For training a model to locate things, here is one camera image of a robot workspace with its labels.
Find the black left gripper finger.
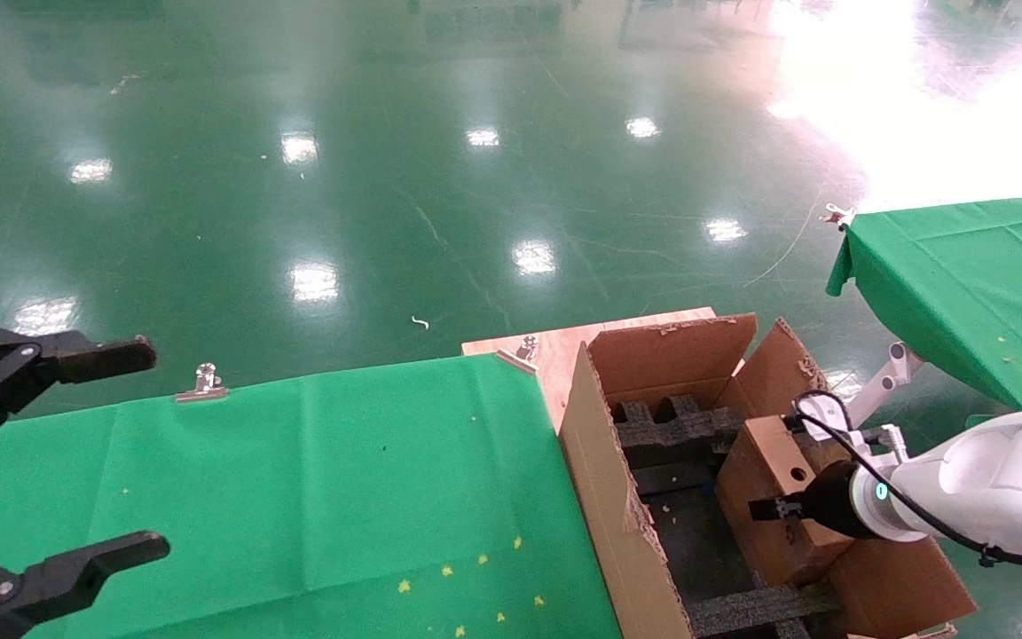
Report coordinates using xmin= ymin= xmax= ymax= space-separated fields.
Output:
xmin=0 ymin=531 xmax=172 ymax=639
xmin=0 ymin=328 xmax=158 ymax=455

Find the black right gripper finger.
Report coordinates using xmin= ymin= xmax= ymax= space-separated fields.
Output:
xmin=748 ymin=497 xmax=806 ymax=525

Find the black foam insert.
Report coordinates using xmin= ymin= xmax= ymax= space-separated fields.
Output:
xmin=610 ymin=395 xmax=747 ymax=469
xmin=687 ymin=581 xmax=840 ymax=639

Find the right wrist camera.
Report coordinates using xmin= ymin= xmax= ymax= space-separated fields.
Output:
xmin=793 ymin=393 xmax=909 ymax=464

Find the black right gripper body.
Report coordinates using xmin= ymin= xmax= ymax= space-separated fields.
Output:
xmin=799 ymin=460 xmax=880 ymax=540

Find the white metal table leg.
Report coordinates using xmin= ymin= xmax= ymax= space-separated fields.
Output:
xmin=841 ymin=342 xmax=924 ymax=429

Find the green tablecloth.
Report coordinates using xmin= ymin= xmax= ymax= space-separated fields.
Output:
xmin=0 ymin=353 xmax=623 ymax=639
xmin=826 ymin=191 xmax=1022 ymax=429

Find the small brown cardboard box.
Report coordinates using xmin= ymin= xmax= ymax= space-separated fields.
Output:
xmin=717 ymin=415 xmax=853 ymax=588

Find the dark carton bottom pad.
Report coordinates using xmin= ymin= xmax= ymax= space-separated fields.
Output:
xmin=631 ymin=461 xmax=747 ymax=604

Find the large open cardboard carton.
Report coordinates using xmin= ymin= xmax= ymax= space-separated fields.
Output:
xmin=557 ymin=312 xmax=979 ymax=639

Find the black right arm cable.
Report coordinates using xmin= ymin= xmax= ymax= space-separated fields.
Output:
xmin=790 ymin=389 xmax=1022 ymax=571

